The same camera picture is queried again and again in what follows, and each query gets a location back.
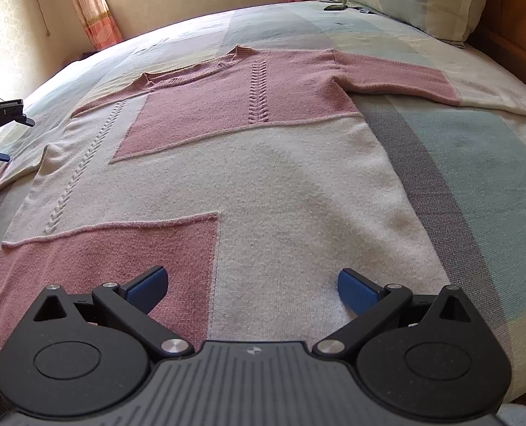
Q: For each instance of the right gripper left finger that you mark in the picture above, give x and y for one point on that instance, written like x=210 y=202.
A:
x=83 y=354

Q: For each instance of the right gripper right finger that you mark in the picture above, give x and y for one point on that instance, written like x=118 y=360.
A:
x=418 y=354

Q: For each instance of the pink and white knit sweater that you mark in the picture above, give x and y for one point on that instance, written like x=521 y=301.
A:
x=245 y=177

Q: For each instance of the left orange curtain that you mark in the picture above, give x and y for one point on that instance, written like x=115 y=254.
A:
x=98 y=23

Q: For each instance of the patchwork pastel bed sheet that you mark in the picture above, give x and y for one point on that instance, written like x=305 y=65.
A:
x=476 y=186

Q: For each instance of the small dark object on bed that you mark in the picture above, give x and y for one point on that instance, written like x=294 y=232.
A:
x=335 y=7

